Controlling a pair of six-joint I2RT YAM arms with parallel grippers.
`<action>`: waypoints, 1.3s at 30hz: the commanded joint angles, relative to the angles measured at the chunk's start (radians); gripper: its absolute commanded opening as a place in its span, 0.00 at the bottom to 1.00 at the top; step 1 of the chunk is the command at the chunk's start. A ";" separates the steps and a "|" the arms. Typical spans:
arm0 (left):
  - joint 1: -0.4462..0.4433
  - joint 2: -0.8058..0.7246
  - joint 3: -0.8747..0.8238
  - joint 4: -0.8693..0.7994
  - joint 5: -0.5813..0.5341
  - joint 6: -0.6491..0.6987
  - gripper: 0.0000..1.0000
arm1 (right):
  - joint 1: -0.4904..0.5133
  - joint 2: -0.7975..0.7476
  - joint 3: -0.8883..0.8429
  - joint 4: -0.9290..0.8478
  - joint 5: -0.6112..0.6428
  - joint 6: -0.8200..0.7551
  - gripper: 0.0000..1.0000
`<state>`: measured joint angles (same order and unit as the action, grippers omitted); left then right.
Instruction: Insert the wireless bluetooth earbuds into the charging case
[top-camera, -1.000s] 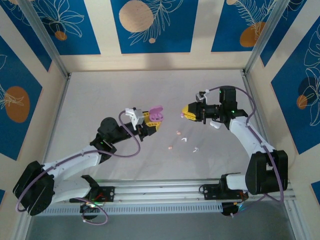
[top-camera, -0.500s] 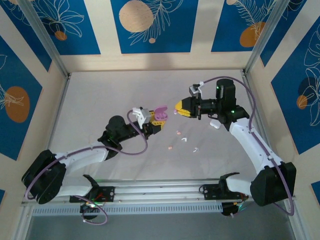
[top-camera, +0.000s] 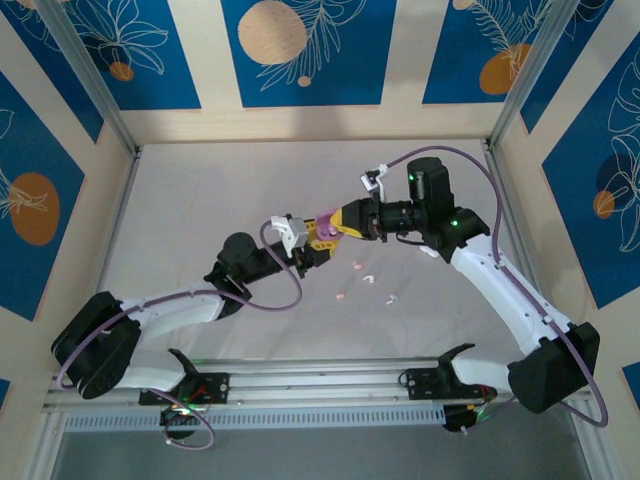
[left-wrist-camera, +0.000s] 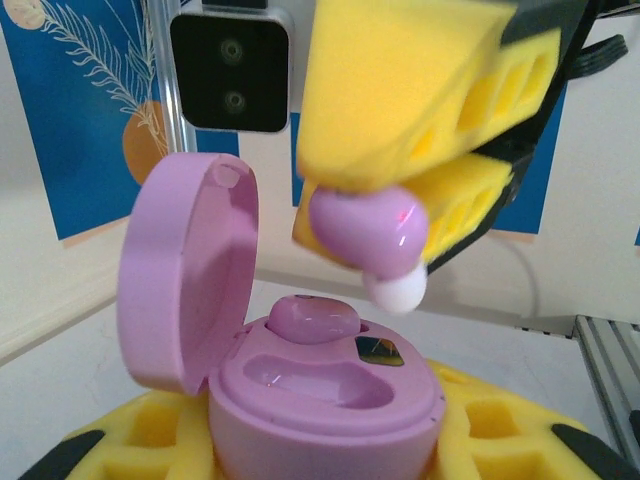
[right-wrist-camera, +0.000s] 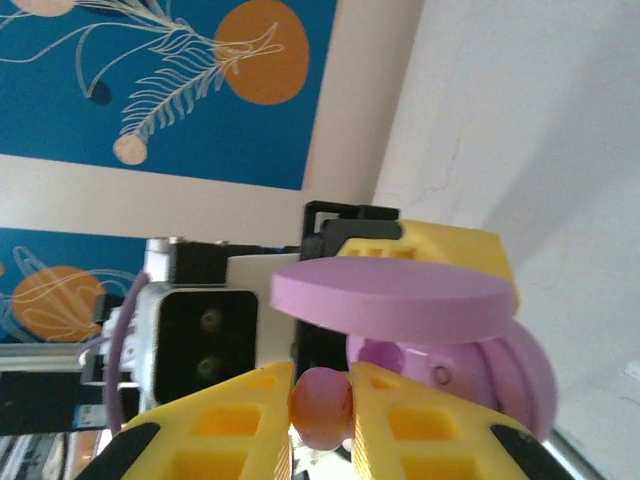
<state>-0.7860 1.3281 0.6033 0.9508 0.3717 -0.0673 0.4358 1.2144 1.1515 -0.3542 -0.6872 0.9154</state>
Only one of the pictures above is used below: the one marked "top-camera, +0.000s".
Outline aluminium frame post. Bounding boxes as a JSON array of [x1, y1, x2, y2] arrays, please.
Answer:
[[35, 0, 142, 159]]

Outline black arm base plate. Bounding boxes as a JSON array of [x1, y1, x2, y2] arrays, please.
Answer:
[[398, 367, 499, 402], [138, 370, 232, 407]]

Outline grey slotted cable duct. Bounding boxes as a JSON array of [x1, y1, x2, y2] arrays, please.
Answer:
[[64, 403, 447, 432]]

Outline clear plastic tube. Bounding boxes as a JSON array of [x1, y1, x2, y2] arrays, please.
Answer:
[[487, 0, 584, 151]]

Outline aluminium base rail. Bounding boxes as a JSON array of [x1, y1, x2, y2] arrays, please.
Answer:
[[44, 356, 506, 409]]

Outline small black controller box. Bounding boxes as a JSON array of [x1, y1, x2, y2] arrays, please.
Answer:
[[442, 403, 484, 435], [158, 405, 201, 442]]

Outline purple earbud charging case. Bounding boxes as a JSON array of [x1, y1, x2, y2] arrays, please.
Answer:
[[314, 208, 340, 241]]

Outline aluminium table side rail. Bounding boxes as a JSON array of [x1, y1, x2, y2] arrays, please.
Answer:
[[480, 139, 614, 480], [27, 144, 144, 480]]

